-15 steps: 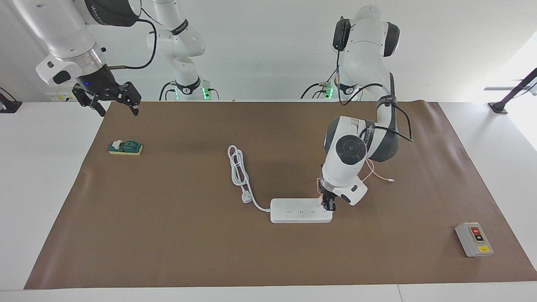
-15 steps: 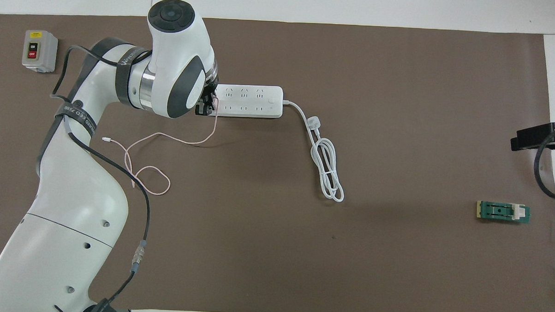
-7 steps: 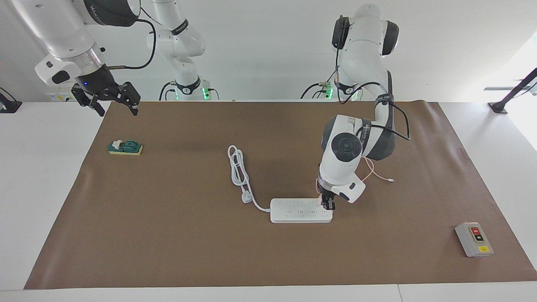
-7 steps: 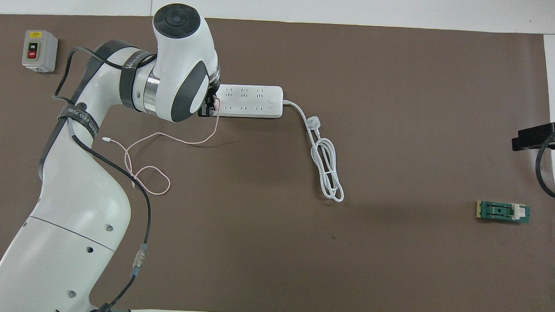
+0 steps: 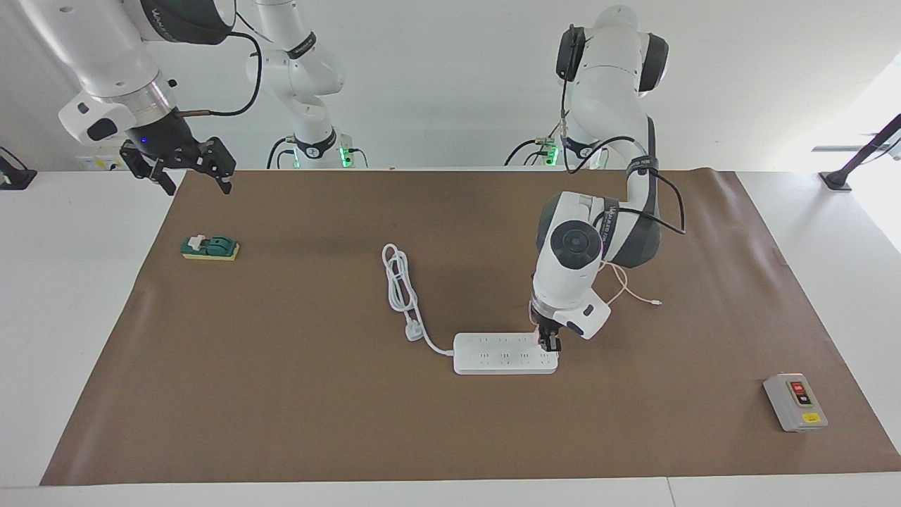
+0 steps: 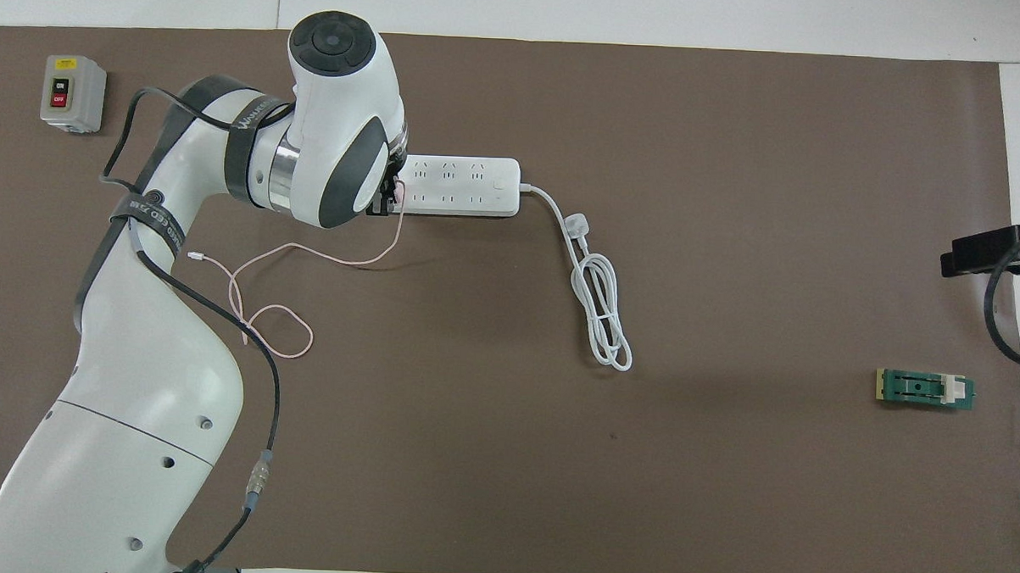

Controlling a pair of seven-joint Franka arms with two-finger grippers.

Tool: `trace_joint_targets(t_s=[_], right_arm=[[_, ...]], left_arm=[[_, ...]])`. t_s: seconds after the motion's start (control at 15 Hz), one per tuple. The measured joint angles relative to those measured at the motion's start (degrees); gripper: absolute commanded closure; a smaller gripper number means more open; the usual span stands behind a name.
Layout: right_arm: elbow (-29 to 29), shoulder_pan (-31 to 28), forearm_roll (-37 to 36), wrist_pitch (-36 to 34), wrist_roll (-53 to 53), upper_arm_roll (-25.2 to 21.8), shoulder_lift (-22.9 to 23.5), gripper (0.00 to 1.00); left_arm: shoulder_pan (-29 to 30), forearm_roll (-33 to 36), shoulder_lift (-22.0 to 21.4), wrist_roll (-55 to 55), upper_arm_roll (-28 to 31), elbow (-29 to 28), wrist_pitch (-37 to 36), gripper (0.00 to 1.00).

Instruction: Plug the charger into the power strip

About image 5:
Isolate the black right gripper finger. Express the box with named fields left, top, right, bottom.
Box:
left=201, top=137, right=237, bottom=196
left=118, top=140, right=177, bottom=199

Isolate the pink charging cable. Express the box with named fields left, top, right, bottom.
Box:
left=531, top=260, right=663, bottom=333

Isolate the white power strip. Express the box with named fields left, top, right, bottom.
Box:
left=452, top=332, right=560, bottom=377

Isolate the brown table mat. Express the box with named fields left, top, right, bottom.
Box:
left=39, top=168, right=901, bottom=487

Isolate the white wall socket box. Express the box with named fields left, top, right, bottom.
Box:
left=76, top=144, right=129, bottom=172

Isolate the black right base cable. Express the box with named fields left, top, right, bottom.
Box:
left=265, top=135, right=301, bottom=170

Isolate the black base cable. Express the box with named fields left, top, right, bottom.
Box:
left=265, top=135, right=301, bottom=170
left=503, top=104, right=569, bottom=168

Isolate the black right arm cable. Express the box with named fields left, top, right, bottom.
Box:
left=173, top=31, right=263, bottom=118

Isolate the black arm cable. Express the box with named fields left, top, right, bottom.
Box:
left=559, top=27, right=688, bottom=236
left=173, top=31, right=263, bottom=118

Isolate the green knife switch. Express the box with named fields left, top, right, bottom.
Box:
left=181, top=234, right=241, bottom=263

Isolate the black clamp bracket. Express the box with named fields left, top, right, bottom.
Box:
left=0, top=145, right=38, bottom=192

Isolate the white power strip cord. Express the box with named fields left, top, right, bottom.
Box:
left=381, top=243, right=457, bottom=358

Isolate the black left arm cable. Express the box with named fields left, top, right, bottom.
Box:
left=559, top=27, right=688, bottom=236

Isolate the black left base cable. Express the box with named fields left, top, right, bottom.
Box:
left=503, top=104, right=569, bottom=168

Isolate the grey on-off switch box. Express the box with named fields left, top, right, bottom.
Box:
left=762, top=373, right=830, bottom=433

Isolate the black camera stand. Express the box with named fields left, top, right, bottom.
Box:
left=819, top=113, right=901, bottom=193

